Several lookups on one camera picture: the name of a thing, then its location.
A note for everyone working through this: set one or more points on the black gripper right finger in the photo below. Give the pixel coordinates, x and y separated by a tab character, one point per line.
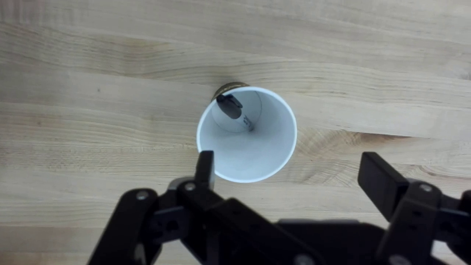
422	221

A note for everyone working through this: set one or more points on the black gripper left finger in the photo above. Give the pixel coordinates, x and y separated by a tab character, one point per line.
148	221

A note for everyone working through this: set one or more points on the black grey marker pen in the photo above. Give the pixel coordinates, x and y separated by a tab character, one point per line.
230	106

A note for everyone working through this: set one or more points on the brown paper coffee cup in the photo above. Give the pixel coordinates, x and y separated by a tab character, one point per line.
260	152

